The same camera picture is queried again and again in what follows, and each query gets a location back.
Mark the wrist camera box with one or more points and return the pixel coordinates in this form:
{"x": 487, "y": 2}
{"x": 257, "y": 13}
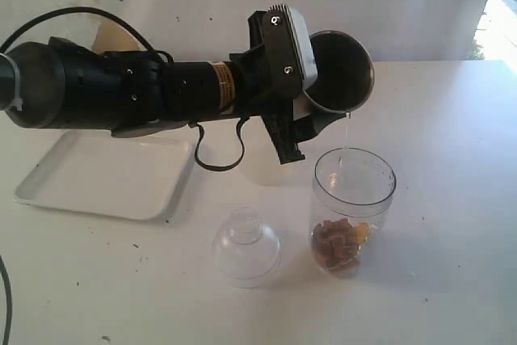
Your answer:
{"x": 289, "y": 51}

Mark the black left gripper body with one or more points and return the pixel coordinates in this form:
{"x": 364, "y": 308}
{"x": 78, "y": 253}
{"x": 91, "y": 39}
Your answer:
{"x": 258, "y": 99}

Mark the gold coin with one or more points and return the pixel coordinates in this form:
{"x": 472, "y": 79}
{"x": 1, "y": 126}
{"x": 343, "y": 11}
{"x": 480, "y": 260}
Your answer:
{"x": 359, "y": 233}

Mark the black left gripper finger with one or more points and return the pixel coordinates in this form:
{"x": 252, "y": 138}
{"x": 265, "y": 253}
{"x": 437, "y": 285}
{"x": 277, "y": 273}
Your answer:
{"x": 308, "y": 127}

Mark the steel metal cup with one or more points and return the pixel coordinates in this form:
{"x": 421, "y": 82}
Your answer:
{"x": 345, "y": 76}

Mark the clear plastic jar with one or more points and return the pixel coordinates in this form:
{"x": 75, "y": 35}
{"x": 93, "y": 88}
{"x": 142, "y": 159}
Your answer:
{"x": 356, "y": 184}

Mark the frosted plastic beaker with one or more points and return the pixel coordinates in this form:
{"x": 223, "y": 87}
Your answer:
{"x": 261, "y": 165}

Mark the white rectangular tray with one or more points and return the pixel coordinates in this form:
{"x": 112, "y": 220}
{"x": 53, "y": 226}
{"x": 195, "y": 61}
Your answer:
{"x": 137, "y": 179}

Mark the clear dome jar lid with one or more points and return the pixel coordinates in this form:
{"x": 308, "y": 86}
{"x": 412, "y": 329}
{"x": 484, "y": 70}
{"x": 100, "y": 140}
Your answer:
{"x": 246, "y": 250}

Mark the wooden block pieces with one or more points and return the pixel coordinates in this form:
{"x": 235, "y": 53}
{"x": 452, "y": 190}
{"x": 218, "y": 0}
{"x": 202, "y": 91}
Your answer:
{"x": 331, "y": 248}

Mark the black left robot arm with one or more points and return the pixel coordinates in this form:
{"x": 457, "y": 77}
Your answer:
{"x": 60, "y": 84}

